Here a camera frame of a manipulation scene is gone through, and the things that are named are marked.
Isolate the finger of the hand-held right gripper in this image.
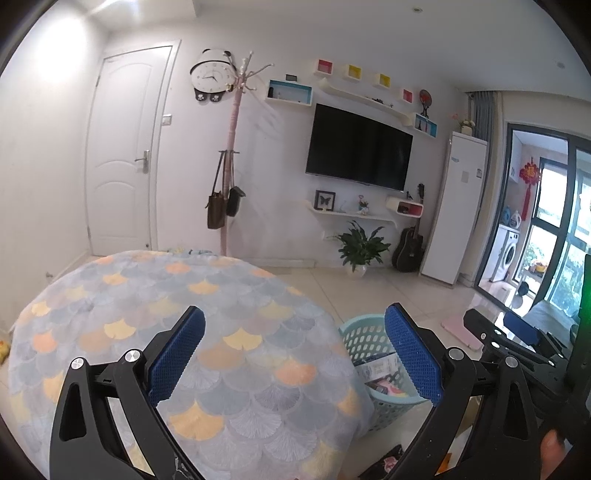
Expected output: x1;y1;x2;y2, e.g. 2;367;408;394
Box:
502;312;571;358
463;308;566;385

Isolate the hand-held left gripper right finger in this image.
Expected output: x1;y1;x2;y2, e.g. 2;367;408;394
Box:
385;303;542;480

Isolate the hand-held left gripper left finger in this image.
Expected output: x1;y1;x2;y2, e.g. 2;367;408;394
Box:
48;305;205;480

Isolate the white printed packet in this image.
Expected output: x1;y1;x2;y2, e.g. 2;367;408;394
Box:
355;353;404;386

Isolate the pinkish red packet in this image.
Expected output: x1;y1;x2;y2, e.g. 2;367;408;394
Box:
367;376;409;398

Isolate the teal plastic laundry basket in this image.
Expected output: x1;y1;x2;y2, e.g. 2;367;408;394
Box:
338;313;432;432

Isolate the person's right hand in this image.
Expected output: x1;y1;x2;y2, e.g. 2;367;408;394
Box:
539;427;579;480

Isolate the pink floor mat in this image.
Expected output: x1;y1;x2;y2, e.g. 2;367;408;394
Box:
441;314;485;352

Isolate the scale-patterned table cloth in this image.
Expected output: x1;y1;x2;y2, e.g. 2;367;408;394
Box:
8;249;375;480

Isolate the white washing machine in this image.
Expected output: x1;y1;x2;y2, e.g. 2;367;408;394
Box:
489;224;520;283

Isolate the black guitar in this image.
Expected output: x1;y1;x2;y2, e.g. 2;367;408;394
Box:
392;215;424;272

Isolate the glass sliding door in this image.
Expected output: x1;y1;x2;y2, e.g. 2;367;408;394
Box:
473;122;591;324

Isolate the green potted plant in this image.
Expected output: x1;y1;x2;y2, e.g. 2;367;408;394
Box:
335;220;391;276

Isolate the dark bag with pink print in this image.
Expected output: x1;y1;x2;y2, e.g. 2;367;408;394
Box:
358;443;405;480

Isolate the white standing air conditioner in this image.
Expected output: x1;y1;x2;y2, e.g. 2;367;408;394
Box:
419;131;489;286

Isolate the white pink oval shelf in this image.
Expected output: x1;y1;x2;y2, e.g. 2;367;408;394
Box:
385;196;424;219

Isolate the brown hanging bag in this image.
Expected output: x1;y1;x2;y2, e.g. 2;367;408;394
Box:
206;150;230;230

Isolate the red knot ornament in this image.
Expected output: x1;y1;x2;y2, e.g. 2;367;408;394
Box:
519;157;543;217

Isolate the black hanging bag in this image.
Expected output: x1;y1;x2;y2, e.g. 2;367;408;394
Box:
225;150;247;217

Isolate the small blue box shelf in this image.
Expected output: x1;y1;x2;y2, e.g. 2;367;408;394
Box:
413;113;438;138

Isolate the grey curtain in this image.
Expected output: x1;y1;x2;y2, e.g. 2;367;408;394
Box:
466;91;502;139

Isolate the white door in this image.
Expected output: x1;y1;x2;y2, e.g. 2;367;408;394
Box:
85;41;181;257

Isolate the pink coat rack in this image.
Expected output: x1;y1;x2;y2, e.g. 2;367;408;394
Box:
217;52;273;257

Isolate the long blue box shelf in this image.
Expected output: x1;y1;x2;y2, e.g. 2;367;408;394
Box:
264;79;315;106

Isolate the white low wall shelf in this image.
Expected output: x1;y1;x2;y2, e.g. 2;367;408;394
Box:
308;200;399;228

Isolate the black wall television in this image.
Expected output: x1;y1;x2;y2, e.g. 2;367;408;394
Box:
305;103;414;192

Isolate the white wavy wall shelf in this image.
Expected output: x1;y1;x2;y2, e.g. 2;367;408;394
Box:
318;78;414;125

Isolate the panda wall clock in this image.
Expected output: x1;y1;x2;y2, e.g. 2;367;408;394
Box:
189;48;237;103

